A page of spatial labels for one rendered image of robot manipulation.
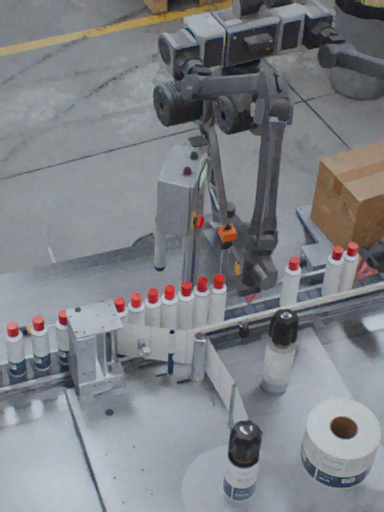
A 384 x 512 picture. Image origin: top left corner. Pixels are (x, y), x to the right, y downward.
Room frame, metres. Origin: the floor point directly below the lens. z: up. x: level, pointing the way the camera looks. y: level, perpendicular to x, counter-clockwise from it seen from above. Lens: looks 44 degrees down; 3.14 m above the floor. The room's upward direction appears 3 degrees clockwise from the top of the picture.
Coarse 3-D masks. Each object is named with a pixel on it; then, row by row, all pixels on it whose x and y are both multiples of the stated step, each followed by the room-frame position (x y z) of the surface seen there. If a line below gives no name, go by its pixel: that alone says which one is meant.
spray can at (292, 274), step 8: (288, 264) 2.14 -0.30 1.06; (296, 264) 2.12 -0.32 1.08; (288, 272) 2.12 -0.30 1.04; (296, 272) 2.12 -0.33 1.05; (288, 280) 2.12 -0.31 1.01; (296, 280) 2.12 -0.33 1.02; (288, 288) 2.11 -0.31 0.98; (296, 288) 2.12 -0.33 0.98; (288, 296) 2.11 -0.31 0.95; (296, 296) 2.13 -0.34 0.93; (280, 304) 2.13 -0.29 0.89; (288, 304) 2.11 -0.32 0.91
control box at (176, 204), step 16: (176, 160) 2.10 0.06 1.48; (160, 176) 2.03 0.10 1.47; (176, 176) 2.03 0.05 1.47; (192, 176) 2.03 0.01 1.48; (160, 192) 2.01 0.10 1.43; (176, 192) 2.00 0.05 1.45; (192, 192) 2.00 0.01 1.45; (160, 208) 2.01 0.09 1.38; (176, 208) 2.00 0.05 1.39; (192, 208) 2.00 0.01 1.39; (160, 224) 2.01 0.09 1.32; (176, 224) 2.00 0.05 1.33; (192, 224) 2.01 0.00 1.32
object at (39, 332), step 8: (32, 320) 1.83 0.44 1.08; (40, 320) 1.83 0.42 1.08; (32, 328) 1.83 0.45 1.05; (40, 328) 1.82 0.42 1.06; (32, 336) 1.81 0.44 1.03; (40, 336) 1.81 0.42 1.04; (48, 336) 1.83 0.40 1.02; (32, 344) 1.81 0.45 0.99; (40, 344) 1.81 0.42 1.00; (48, 344) 1.82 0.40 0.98; (32, 352) 1.82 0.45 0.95; (40, 352) 1.81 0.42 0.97; (48, 352) 1.82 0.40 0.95; (40, 360) 1.81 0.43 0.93; (48, 360) 1.82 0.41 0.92; (40, 368) 1.81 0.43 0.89; (48, 368) 1.81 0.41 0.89
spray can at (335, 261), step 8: (336, 248) 2.20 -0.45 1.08; (336, 256) 2.18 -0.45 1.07; (328, 264) 2.18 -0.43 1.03; (336, 264) 2.17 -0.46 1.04; (328, 272) 2.18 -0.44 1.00; (336, 272) 2.17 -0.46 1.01; (328, 280) 2.17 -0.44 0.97; (336, 280) 2.17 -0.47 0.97; (328, 288) 2.17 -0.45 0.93; (336, 288) 2.18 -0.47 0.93
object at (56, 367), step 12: (372, 276) 2.29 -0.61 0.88; (276, 300) 2.16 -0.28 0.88; (300, 300) 2.16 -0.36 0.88; (336, 300) 2.17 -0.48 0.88; (348, 300) 2.18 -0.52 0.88; (228, 312) 2.09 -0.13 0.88; (240, 312) 2.09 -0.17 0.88; (252, 312) 2.10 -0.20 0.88; (300, 312) 2.11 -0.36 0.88; (252, 324) 2.05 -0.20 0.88; (36, 372) 1.80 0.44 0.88; (48, 372) 1.81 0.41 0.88; (60, 372) 1.81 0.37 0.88; (0, 384) 1.75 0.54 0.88
